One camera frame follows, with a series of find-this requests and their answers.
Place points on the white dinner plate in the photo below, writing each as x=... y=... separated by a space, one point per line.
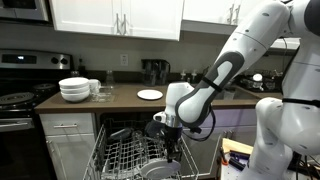
x=150 y=94
x=156 y=170

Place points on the clear drinking glasses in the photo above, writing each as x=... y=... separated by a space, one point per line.
x=103 y=96

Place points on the dark slim bottle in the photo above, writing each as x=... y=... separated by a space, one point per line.
x=81 y=70

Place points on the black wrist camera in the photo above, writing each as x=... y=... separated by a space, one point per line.
x=154 y=129

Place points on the wooden board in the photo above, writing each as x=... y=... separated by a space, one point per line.
x=235 y=145

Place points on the black coffee maker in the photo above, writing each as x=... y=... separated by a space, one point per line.
x=155 y=73

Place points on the small glass shaker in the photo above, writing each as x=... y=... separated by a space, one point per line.
x=75 y=74

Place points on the white cabinet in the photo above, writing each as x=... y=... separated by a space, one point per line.
x=66 y=153
x=206 y=11
x=83 y=16

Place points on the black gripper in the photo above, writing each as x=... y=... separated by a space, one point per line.
x=172 y=138

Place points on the white wall outlet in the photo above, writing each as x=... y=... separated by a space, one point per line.
x=124 y=60

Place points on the clear glass jar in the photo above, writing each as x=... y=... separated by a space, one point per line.
x=110 y=80

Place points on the white lower cabinet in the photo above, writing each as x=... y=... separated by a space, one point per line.
x=66 y=153

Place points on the black clamp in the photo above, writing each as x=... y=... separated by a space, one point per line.
x=238 y=155

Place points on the white upper cabinet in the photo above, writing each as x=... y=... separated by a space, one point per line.
x=83 y=16
x=206 y=11

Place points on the dish drying rack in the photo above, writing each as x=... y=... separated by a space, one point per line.
x=263 y=83

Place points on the black cup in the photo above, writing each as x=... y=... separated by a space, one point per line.
x=120 y=134

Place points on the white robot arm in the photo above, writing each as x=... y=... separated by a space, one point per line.
x=283 y=116

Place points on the built-in dishwasher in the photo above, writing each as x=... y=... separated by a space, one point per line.
x=113 y=120

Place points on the stainless microwave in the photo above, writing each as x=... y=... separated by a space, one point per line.
x=23 y=10

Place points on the white mug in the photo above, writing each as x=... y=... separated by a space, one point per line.
x=94 y=86

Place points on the white ceramic bowl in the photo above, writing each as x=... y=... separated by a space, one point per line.
x=74 y=82
x=75 y=97
x=74 y=90

